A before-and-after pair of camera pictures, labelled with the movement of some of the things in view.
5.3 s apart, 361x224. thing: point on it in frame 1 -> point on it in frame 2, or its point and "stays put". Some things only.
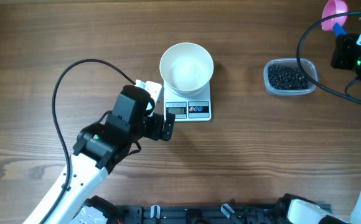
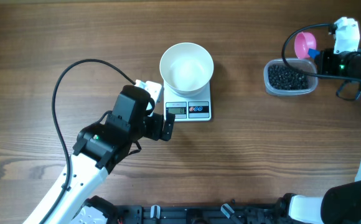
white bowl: [186, 68] stays put
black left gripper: [155, 132] stays put
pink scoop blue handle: [335, 23] -> [305, 46]
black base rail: [270, 213] stays put
